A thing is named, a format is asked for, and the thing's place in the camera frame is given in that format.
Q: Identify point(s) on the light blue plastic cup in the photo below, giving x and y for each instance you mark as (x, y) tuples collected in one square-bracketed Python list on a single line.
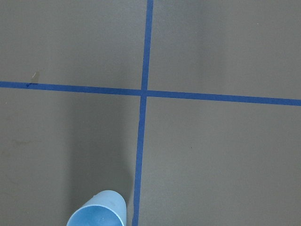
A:
[(107, 208)]

